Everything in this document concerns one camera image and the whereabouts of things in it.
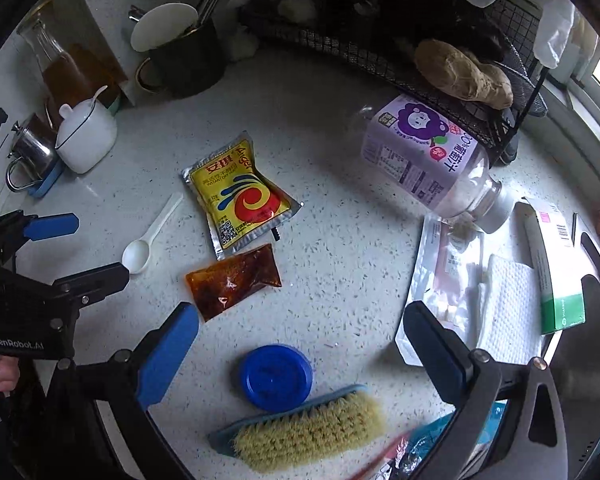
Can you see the clear plastic bottle purple label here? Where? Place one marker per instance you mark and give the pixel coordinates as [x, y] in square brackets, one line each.
[425, 160]

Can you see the person's left hand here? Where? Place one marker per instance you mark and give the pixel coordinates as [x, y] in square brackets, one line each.
[2, 377]

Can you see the yellow foil sachet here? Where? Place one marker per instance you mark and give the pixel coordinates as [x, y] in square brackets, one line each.
[237, 195]

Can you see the red sauce packet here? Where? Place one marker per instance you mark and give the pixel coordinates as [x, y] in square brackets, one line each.
[232, 280]

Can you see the black utensil cup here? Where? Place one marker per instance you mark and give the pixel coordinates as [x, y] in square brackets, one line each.
[190, 65]

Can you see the white paper towel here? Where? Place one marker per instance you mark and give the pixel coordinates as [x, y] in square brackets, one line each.
[510, 300]

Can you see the blue coaster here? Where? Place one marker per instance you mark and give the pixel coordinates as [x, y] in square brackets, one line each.
[47, 185]

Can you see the white lidded sugar bowl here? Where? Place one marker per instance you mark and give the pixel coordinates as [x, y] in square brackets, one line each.
[87, 135]

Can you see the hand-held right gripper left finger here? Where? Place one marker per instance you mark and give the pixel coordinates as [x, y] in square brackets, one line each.
[167, 360]

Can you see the green and white box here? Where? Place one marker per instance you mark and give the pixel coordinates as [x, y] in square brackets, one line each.
[555, 270]

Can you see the blue round lid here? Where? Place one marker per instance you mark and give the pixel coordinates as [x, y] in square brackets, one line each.
[275, 377]

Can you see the glass bottle brown liquid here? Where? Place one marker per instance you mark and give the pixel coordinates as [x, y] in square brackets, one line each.
[65, 77]

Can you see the white ladle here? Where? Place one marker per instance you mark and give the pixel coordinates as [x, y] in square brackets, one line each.
[160, 25]

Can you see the blue plastic wrapper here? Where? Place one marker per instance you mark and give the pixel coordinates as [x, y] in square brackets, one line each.
[430, 440]

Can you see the white plastic spoon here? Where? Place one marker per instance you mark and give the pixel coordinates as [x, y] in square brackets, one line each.
[137, 255]

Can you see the clear plastic glove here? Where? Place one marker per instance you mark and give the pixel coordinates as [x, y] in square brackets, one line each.
[555, 20]

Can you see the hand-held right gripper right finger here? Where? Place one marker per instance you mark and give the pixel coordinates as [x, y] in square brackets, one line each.
[437, 352]

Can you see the metal mesh strainer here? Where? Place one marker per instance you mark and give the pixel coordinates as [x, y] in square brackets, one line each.
[527, 85]

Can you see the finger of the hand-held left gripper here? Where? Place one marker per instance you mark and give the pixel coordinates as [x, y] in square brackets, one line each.
[55, 225]
[100, 280]

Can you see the white plastic pouch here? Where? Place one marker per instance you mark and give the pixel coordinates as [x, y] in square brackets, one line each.
[437, 270]

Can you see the ginger root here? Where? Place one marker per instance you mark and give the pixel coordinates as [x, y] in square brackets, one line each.
[460, 72]

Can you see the blue scrub brush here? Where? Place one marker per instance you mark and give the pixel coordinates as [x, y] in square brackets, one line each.
[305, 430]

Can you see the garlic bulb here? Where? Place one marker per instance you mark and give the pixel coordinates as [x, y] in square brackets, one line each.
[295, 5]

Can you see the stainless steel sink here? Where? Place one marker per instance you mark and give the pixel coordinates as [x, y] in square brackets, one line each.
[587, 345]

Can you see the red stick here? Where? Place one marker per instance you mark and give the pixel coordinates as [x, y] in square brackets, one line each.
[385, 452]

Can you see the small steel pot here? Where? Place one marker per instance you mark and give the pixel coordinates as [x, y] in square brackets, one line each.
[30, 152]

